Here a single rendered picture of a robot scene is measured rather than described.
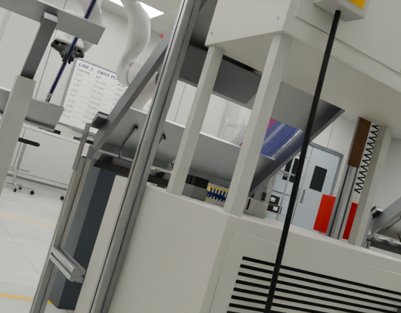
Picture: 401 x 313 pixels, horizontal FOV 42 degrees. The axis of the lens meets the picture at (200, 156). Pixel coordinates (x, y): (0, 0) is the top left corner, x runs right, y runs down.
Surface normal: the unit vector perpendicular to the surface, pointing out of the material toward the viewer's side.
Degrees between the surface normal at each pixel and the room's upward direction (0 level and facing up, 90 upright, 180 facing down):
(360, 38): 90
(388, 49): 90
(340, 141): 90
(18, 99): 90
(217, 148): 137
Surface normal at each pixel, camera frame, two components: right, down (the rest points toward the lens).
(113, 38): 0.48, 0.09
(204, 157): 0.12, 0.76
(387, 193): -0.83, -0.28
